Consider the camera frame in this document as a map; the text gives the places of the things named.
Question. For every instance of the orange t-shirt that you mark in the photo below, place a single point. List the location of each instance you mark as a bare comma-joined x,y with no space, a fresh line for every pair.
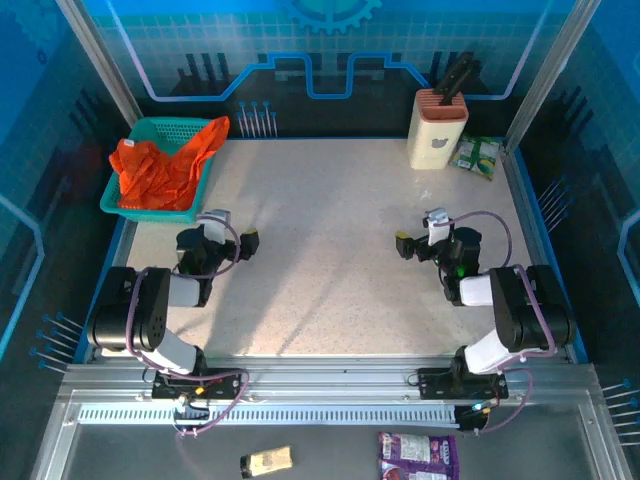
160,175

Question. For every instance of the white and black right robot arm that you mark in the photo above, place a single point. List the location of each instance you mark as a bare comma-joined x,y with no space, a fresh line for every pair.
530,310

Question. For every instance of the green snack packet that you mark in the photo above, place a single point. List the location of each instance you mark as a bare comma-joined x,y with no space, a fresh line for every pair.
475,157

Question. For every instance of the cream knife block pink top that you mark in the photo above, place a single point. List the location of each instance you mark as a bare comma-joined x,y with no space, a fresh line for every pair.
430,145

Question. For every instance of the teal plastic basket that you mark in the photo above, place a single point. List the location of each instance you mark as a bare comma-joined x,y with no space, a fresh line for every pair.
172,131

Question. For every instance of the purple snack packet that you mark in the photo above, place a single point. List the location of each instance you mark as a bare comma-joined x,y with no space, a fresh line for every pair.
417,457

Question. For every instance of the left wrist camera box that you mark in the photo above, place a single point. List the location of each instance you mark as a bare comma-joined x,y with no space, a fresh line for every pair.
215,227

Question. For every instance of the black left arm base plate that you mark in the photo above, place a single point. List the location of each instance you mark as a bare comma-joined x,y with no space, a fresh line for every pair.
225,384

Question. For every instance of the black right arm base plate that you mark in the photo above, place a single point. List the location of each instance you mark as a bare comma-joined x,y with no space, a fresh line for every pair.
435,384

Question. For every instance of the aluminium rail frame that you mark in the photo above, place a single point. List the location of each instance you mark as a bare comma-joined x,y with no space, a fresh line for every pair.
325,380

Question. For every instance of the aluminium frame post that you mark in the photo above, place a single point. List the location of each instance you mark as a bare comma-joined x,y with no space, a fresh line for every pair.
95,55
557,55

